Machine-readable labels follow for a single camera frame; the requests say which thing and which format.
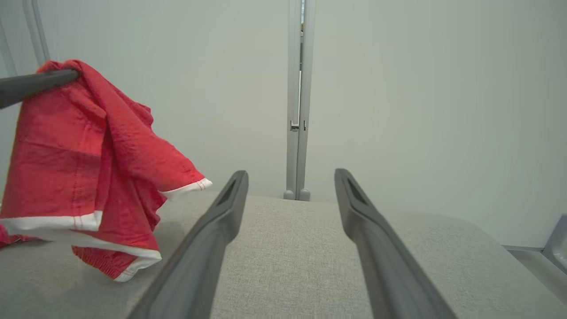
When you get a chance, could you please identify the red shorts with white stripes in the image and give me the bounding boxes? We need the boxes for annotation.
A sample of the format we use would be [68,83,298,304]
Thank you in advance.
[0,59,213,283]

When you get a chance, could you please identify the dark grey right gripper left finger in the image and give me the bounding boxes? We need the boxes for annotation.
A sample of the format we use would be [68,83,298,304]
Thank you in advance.
[128,170,249,319]

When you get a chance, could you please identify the red and white basketball jersey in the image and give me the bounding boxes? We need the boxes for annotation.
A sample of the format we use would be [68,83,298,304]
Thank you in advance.
[0,224,38,248]

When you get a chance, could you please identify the grey partition post with latch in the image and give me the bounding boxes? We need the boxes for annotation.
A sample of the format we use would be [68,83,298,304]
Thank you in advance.
[283,0,317,201]

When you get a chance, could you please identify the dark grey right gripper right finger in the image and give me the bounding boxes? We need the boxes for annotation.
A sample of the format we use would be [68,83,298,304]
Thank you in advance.
[334,168,457,319]

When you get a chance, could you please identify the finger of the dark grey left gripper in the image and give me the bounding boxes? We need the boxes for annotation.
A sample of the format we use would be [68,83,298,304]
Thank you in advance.
[0,69,80,109]

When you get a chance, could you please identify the grey bracket at left edge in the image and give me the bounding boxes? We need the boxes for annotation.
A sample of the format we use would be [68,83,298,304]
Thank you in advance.
[22,0,50,67]

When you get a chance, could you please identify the grey metal frame foot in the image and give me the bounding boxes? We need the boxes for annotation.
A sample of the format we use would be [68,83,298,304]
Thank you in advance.
[542,214,567,275]

